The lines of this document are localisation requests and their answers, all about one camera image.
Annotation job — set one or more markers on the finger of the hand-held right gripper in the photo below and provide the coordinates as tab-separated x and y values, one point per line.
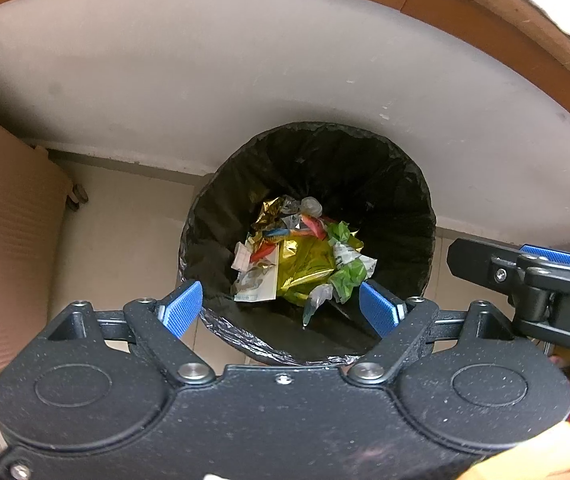
475	260
560	257

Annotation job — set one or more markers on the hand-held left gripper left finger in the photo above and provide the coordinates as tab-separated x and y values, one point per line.
181	310

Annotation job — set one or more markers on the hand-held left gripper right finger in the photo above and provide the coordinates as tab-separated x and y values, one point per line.
379	309

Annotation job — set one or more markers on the green clear plastic wrapper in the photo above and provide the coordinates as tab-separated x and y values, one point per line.
317	300

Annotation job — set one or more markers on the large gold foil bag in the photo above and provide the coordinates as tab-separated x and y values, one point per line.
305	265

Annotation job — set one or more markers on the white blue paper bag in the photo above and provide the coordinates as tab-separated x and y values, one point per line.
265	290

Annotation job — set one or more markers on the colourful snack wrapper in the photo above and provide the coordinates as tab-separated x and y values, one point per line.
315	227

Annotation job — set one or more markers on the trash bin with black bag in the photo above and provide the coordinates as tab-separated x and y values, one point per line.
365	180

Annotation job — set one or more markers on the small gold foil wrapper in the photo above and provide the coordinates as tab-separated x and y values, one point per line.
270	212

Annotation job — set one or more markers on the small clear wrapper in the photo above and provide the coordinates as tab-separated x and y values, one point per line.
310	205

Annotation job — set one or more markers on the tan blurred object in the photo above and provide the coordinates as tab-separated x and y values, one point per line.
540	455

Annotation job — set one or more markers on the small furniture foot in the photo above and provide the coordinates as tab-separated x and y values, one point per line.
77	195

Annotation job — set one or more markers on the brown ribbed panel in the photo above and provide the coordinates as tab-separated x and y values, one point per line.
5	240

